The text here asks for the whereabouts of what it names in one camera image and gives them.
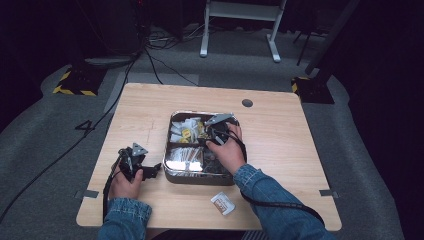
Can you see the pile of dark packets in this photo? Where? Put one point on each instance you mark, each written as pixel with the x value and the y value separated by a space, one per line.
pixel 210 163

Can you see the square divided metal tray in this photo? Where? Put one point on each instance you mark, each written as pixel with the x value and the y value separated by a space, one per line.
pixel 200 180

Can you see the black slanted pole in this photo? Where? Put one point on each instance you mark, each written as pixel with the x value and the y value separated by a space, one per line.
pixel 333 33

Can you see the pile of yellow-label tea bags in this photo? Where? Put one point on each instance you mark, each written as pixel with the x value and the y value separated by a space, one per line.
pixel 186 131

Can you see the black tripod legs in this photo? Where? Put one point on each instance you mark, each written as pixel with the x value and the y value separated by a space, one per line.
pixel 305 43

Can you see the pile of white stick sachets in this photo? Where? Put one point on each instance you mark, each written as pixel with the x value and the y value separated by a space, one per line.
pixel 183 158

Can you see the round table grommet hole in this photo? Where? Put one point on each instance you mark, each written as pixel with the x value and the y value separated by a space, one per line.
pixel 247 102

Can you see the white brown-print single sachet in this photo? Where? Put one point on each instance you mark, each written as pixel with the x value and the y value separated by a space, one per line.
pixel 222 203

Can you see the person's right hand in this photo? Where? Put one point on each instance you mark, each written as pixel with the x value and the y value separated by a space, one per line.
pixel 230 153

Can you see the person's striped clothing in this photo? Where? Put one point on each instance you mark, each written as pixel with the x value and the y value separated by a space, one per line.
pixel 253 236

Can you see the person's left hand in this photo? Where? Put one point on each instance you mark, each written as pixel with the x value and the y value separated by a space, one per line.
pixel 125 188

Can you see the grey tape piece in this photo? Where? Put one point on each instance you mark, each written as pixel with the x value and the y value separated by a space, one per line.
pixel 328 193
pixel 87 193

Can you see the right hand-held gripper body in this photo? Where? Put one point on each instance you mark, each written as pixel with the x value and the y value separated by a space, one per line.
pixel 220 130

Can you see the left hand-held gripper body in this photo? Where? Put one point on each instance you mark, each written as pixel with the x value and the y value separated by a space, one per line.
pixel 133 161

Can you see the white metal stand frame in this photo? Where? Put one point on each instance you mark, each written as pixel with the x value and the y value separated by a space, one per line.
pixel 240 11

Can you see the black yellow striped base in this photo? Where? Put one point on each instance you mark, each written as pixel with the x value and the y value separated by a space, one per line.
pixel 313 90
pixel 80 81

